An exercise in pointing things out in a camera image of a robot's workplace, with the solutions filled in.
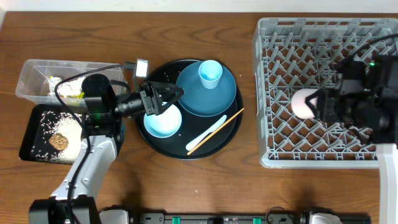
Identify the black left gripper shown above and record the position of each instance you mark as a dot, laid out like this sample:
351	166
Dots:
149	100

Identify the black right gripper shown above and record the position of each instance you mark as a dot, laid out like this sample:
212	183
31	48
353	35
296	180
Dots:
326	98

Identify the pink cup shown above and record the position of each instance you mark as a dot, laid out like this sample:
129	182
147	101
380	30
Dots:
299	107

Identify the light blue bowl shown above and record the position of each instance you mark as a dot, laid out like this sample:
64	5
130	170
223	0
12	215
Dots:
164	125

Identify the light blue cup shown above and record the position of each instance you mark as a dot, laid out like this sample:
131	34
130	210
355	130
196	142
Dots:
210	72

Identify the brown cookie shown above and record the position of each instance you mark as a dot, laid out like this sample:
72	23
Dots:
59	141

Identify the foil snack wrapper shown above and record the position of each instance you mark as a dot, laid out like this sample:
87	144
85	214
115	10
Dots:
52	82

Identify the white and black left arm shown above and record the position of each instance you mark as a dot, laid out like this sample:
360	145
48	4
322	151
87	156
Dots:
102	135

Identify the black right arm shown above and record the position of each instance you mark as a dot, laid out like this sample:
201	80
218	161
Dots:
379	79

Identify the grey dishwasher rack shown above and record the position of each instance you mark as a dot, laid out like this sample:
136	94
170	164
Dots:
290	54

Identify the dark blue plate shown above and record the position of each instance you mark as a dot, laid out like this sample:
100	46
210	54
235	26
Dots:
201	101

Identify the round black tray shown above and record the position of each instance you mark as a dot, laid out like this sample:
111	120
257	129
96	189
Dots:
192	125

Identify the light blue plastic knife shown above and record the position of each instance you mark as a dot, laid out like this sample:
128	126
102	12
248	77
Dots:
211	129

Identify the wooden chopstick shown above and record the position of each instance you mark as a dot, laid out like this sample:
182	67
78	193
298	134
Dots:
213	133

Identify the clear plastic bin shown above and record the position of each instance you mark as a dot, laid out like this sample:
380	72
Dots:
32	84

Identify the spilled white rice pile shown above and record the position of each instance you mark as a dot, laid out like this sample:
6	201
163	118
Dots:
50	123

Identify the black rectangular tray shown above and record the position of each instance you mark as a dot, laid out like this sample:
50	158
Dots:
32	126

